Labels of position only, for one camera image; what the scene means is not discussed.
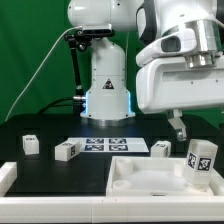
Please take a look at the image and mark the white left fence block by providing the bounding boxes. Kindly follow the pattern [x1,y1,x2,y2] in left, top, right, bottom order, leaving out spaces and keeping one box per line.
[0,162,17,197]

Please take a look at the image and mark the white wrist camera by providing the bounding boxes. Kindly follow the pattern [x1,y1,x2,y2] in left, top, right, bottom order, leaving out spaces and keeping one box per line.
[136,28,197,67]

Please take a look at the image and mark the grey camera cable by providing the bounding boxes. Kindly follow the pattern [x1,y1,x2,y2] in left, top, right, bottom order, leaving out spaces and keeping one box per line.
[4,25,84,122]

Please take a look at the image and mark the black base cable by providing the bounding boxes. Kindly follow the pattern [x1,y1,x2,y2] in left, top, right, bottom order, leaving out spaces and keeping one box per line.
[40,97,83,115]

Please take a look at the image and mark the white marker sheet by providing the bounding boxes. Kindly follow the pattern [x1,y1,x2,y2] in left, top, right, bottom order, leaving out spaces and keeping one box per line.
[68,137,148,153]

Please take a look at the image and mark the grey mounted camera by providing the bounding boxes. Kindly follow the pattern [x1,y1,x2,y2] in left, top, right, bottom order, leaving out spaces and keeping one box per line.
[82,24,112,36]

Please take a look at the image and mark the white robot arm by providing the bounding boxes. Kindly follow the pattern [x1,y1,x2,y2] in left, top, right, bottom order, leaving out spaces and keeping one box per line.
[68,0,224,141]

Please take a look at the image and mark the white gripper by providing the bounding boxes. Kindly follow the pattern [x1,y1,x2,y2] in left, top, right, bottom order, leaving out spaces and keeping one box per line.
[136,56,224,141]

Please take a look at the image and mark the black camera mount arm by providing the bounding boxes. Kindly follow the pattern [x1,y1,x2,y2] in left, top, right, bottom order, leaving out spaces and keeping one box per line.
[64,29,115,97]

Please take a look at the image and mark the white square tabletop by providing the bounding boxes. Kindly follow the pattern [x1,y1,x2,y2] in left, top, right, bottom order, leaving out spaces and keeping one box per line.
[106,156,224,197]

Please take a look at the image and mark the white front fence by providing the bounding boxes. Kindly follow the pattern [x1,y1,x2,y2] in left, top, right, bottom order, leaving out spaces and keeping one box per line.
[0,196,224,223]

